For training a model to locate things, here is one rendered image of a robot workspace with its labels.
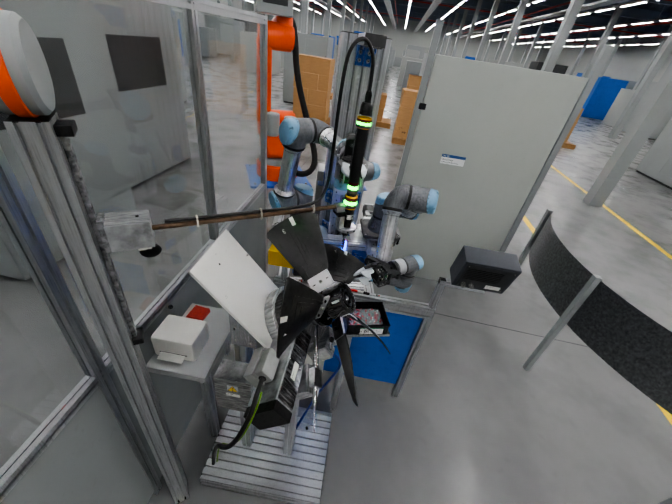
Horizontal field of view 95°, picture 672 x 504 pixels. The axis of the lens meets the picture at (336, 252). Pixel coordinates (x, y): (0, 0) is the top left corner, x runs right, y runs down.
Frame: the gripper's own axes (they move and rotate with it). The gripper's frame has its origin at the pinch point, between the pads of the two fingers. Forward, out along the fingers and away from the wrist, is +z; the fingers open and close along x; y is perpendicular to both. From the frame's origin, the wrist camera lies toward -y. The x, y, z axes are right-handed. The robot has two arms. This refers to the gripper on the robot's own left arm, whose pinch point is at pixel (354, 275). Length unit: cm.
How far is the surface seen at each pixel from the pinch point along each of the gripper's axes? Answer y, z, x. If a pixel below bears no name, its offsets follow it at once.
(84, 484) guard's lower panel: 17, 106, 50
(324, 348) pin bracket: 17.5, 20.5, 18.0
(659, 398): 102, -154, 49
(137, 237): 1, 72, -37
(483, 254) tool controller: 15, -62, -8
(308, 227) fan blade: -9.5, 20.5, -22.3
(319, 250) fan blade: -2.5, 18.4, -16.4
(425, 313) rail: 11, -49, 35
